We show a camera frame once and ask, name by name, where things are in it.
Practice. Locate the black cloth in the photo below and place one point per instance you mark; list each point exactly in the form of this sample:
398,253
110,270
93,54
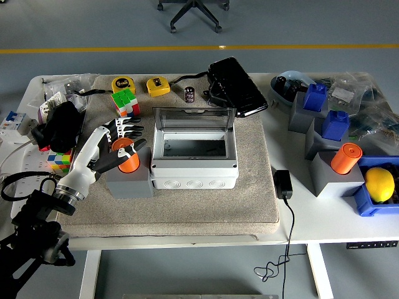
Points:
64,124

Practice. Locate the black desk control panel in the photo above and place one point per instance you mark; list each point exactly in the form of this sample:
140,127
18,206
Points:
371,245

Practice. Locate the yellow tape measure black dial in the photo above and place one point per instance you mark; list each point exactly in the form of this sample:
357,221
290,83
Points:
123,83

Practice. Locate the clear bags of components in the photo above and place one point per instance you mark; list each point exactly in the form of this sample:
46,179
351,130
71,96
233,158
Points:
371,102

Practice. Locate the light blue bowl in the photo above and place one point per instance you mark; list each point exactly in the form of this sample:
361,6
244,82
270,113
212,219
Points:
280,90

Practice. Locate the black power adapter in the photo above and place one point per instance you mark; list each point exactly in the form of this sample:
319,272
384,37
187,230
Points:
283,183

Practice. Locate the rubik's cube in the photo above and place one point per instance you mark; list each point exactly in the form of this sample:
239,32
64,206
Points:
124,99
60,162

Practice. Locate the white blue circuit breaker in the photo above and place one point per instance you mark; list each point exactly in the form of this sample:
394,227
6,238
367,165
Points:
14,124

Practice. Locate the blue plastic block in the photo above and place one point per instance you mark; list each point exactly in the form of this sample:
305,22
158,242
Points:
335,126
315,97

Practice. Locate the small black capacitor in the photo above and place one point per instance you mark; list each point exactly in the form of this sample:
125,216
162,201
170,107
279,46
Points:
189,95

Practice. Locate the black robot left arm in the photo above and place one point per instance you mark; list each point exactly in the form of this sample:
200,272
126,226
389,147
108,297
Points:
34,207

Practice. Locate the white table leg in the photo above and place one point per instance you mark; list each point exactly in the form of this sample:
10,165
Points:
89,274
319,271

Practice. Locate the black office chair base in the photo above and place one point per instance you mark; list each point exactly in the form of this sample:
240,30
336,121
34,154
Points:
194,9

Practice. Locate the grey-brown mat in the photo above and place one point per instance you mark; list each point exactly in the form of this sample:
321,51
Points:
187,211

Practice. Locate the yellow tape measure black clip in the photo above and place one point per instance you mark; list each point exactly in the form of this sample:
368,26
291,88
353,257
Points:
158,87

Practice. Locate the clear bags of small parts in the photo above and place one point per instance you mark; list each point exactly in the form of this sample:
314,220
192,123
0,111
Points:
59,90

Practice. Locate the clear hinged box lid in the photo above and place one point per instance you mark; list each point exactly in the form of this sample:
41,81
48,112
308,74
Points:
187,120

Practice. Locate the grey block battery holder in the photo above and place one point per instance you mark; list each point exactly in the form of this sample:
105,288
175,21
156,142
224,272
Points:
330,183
129,185

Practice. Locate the orange cylinder battery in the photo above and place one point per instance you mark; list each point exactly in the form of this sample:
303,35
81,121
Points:
345,159
128,163

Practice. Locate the grey electrical box base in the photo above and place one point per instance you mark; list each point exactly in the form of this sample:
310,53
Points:
193,176

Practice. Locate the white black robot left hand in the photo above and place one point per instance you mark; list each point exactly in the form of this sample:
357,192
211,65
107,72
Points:
84,157

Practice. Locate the yellow lemon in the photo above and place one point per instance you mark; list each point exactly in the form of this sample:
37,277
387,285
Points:
379,185

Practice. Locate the white power strip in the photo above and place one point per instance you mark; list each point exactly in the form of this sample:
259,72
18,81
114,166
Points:
31,162

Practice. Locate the blue plastic bin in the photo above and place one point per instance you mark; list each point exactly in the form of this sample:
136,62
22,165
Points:
366,202

